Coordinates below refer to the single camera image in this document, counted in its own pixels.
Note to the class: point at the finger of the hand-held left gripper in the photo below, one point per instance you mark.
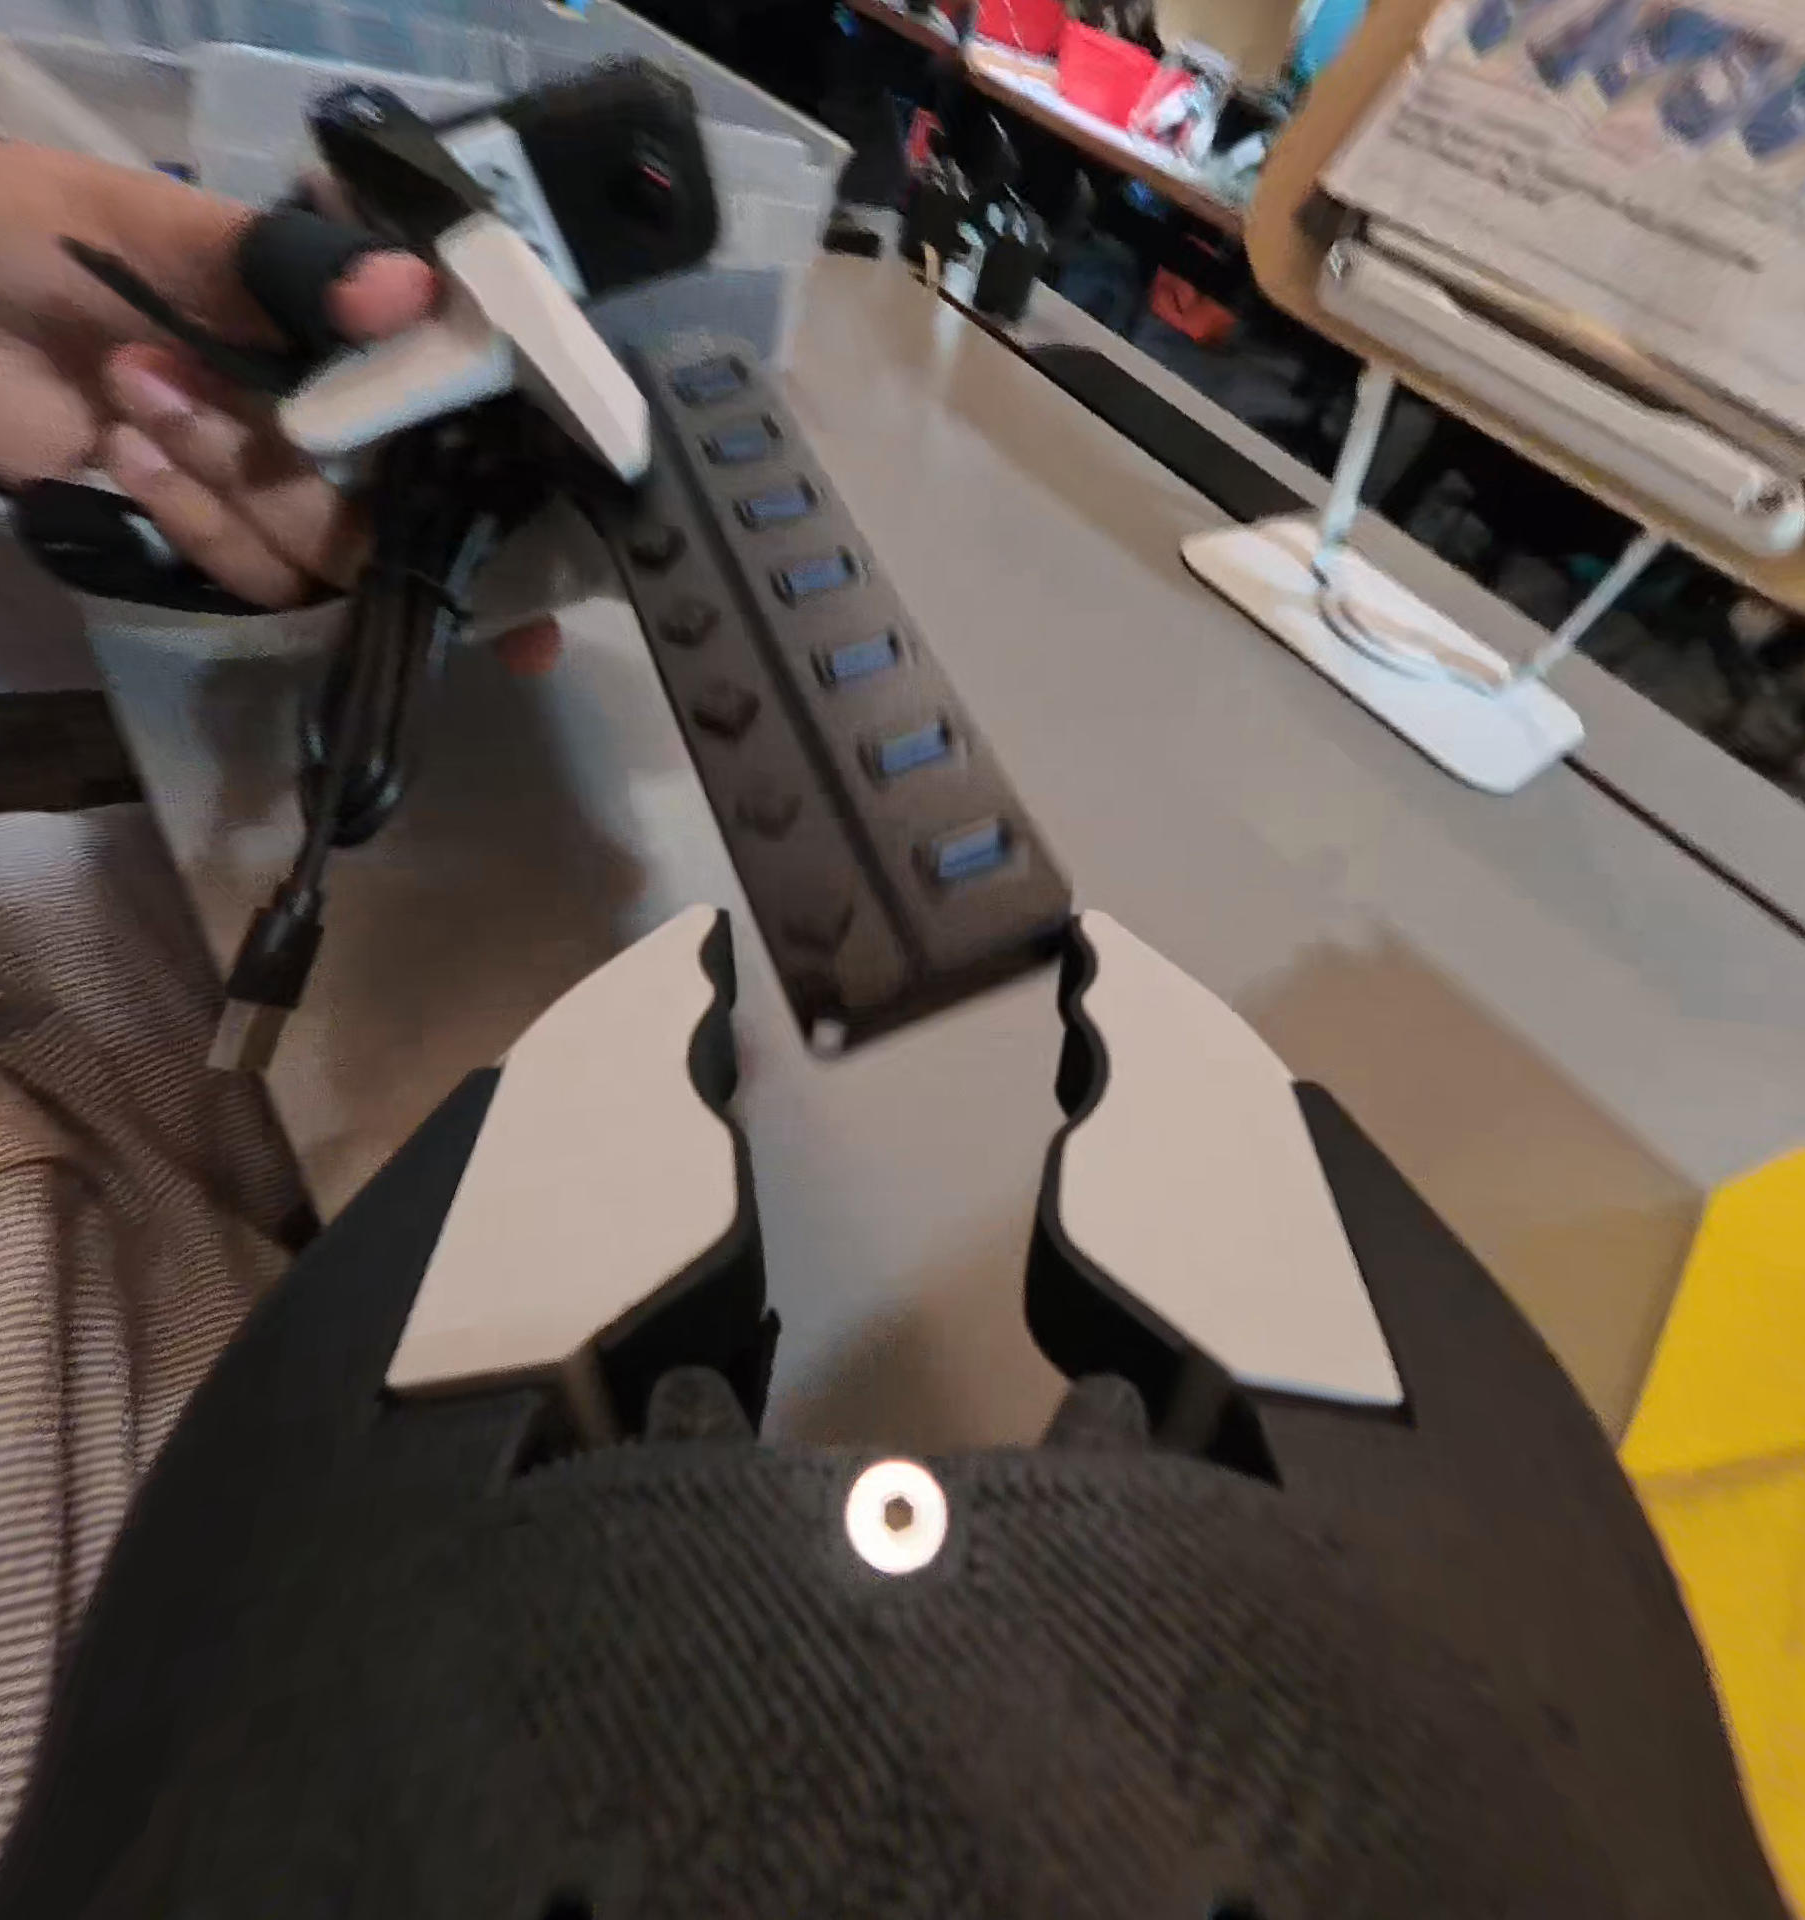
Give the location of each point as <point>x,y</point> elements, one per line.
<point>392,392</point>
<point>555,338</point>

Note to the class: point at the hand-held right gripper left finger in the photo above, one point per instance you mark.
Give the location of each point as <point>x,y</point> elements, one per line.
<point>585,1185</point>

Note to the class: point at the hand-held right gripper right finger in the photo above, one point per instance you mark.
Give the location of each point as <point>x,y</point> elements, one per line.
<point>1217,1200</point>

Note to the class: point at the clear plastic bin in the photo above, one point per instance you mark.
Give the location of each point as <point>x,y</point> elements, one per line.
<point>783,210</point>

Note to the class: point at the black usb hub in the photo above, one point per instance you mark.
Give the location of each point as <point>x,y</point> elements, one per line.
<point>841,720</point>

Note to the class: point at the person's left hand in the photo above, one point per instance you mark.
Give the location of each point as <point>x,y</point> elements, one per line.
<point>77,300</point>

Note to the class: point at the black charger dock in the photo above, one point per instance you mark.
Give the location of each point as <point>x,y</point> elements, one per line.
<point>934,219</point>
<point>1010,262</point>

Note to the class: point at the red plastic bin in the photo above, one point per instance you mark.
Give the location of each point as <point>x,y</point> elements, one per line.
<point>1105,61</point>

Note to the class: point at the black office chair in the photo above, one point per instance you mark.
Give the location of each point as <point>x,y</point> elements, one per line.
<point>31,748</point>

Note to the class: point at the person's striped shirt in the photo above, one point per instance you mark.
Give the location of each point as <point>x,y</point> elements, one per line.
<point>77,1200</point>

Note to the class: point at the large yellow plastic bin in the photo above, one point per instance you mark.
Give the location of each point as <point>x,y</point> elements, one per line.
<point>1773,1500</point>

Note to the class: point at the printed instruction sheet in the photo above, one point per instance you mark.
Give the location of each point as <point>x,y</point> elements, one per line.
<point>1591,149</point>

